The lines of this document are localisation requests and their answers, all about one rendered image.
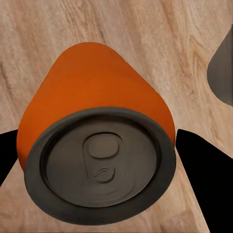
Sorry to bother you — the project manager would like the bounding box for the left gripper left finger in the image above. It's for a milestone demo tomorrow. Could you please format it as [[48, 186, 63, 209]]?
[[0, 129, 18, 186]]

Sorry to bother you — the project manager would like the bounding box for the can of soda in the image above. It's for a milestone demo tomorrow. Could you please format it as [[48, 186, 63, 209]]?
[[17, 42, 177, 226]]

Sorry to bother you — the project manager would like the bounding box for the trash can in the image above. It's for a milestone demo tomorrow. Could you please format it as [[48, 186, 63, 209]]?
[[207, 27, 233, 106]]

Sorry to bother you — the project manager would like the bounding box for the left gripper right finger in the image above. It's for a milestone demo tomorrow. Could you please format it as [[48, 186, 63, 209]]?
[[175, 129, 233, 233]]

